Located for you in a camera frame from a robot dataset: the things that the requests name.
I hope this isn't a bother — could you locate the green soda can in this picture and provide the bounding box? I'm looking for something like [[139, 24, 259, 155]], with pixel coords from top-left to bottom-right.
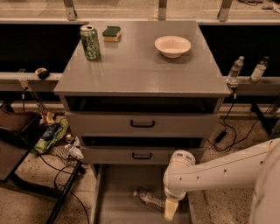
[[80, 24, 101, 60]]

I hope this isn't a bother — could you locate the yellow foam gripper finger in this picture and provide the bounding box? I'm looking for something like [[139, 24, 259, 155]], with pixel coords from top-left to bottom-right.
[[164, 199, 179, 221]]

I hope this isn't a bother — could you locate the crumpled white wrapper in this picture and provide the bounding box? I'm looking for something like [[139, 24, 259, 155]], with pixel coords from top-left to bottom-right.
[[65, 144, 84, 160]]

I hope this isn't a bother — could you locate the grey top drawer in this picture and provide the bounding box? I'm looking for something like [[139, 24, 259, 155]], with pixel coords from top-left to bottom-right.
[[66, 96, 219, 138]]

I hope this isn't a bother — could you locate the grey drawer cabinet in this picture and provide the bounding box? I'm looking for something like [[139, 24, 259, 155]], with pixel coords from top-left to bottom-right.
[[53, 19, 231, 176]]

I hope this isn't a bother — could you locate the grey drawer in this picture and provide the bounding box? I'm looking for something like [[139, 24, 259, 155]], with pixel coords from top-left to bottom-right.
[[93, 164, 194, 224], [81, 136, 204, 165], [66, 96, 219, 138]]

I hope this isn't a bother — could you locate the white bowl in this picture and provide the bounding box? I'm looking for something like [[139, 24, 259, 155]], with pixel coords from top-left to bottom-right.
[[155, 36, 192, 59]]

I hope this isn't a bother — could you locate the black drawer handle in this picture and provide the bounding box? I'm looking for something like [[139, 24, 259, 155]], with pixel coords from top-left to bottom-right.
[[130, 120, 156, 129], [131, 152, 152, 160]]

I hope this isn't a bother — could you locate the clear plastic water bottle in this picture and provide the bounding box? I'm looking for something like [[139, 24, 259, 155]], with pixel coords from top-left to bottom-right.
[[133, 190, 165, 208]]

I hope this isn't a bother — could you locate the black table frame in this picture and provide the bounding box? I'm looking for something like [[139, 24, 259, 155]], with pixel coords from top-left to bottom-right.
[[0, 104, 81, 224]]

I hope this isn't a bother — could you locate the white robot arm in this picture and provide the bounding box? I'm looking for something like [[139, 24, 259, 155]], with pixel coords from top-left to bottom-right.
[[163, 138, 280, 224]]

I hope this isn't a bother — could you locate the grey bottom drawer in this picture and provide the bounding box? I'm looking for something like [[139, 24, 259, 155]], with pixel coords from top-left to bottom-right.
[[93, 164, 194, 224]]

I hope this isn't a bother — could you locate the black power adapter cable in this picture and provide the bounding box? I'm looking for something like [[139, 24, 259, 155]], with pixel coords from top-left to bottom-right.
[[206, 87, 275, 153]]

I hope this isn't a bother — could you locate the green snack bag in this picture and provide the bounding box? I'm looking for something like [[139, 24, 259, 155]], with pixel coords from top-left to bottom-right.
[[31, 118, 69, 154]]

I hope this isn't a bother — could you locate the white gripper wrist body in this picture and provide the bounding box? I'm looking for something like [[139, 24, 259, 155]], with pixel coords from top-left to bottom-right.
[[164, 187, 186, 201]]

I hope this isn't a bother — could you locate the water bottle on ledge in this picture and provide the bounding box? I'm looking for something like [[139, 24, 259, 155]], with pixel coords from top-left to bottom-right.
[[227, 56, 244, 83]]

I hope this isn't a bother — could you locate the black middle drawer handle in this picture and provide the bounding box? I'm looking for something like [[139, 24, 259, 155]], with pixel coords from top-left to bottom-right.
[[131, 152, 152, 160]]

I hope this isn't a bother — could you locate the green yellow sponge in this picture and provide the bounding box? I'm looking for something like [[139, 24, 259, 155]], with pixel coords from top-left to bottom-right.
[[102, 26, 122, 42]]

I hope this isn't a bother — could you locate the grey middle drawer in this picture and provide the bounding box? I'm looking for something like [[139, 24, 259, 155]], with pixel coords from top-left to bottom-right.
[[81, 136, 204, 165]]

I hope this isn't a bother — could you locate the black tape measure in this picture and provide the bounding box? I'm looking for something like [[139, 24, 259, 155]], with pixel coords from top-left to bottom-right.
[[35, 67, 50, 80]]

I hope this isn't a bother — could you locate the black floor cable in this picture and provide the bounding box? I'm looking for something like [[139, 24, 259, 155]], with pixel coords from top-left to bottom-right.
[[34, 147, 90, 224]]

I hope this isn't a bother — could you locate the black top drawer handle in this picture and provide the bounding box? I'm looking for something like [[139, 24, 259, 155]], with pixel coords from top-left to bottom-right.
[[130, 120, 156, 129]]

